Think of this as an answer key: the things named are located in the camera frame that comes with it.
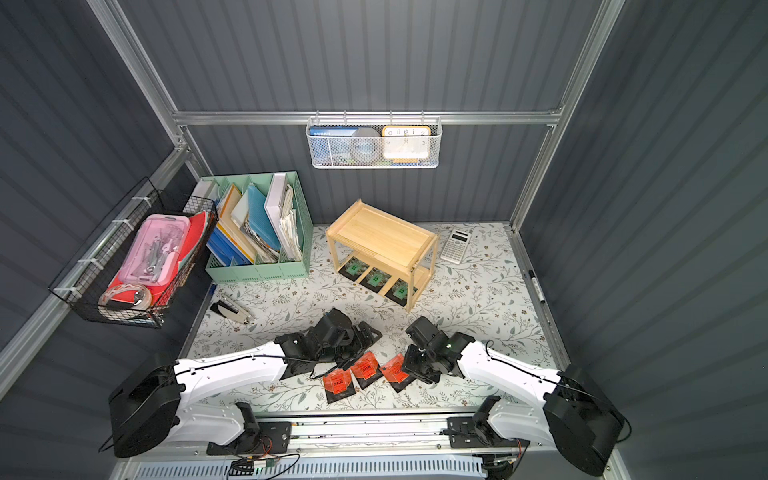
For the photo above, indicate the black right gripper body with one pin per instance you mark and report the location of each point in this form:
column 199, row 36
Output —
column 417, row 357

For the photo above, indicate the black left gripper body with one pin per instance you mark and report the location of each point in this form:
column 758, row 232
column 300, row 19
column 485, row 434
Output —
column 358, row 336

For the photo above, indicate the red tea bag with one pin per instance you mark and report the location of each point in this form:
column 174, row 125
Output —
column 338, row 385
column 395, row 375
column 366, row 370

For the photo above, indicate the green tea bag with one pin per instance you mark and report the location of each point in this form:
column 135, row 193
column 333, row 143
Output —
column 375, row 280
column 353, row 269
column 398, row 292

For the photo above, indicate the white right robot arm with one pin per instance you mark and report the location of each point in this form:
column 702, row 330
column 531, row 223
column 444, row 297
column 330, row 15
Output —
column 564, row 409

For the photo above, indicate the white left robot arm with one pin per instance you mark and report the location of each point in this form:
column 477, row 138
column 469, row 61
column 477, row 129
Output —
column 162, row 400

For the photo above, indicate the light wooden two-tier shelf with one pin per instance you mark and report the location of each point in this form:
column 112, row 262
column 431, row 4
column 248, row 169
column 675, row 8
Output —
column 401, row 249

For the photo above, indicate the white scientific calculator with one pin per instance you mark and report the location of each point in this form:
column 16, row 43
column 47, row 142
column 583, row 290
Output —
column 455, row 246

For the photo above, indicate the black marker pen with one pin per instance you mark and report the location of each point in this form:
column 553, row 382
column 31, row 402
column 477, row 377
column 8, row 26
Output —
column 537, row 286

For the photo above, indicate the green file organizer box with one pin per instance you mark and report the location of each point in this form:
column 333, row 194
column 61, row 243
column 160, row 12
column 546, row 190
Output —
column 264, row 229

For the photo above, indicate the red folder in basket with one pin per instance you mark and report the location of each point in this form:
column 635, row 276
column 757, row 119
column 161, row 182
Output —
column 198, row 224

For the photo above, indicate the clear tape dispenser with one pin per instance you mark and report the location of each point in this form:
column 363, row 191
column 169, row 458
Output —
column 127, row 296

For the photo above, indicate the blue box in basket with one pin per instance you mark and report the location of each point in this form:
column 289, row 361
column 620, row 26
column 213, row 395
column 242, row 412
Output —
column 330, row 145

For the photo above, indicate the grey tape roll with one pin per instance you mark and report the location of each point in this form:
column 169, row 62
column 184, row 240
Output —
column 365, row 146

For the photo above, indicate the white mesh hanging basket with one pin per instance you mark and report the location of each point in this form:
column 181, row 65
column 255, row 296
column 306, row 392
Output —
column 378, row 122

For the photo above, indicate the pink plastic tool case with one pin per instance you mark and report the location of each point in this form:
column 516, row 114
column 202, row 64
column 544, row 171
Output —
column 155, row 251

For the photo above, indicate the yellow white alarm clock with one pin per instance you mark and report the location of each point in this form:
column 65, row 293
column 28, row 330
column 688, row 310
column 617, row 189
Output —
column 406, row 144

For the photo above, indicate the black wire wall basket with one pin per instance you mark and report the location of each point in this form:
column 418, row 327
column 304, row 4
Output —
column 89, row 273

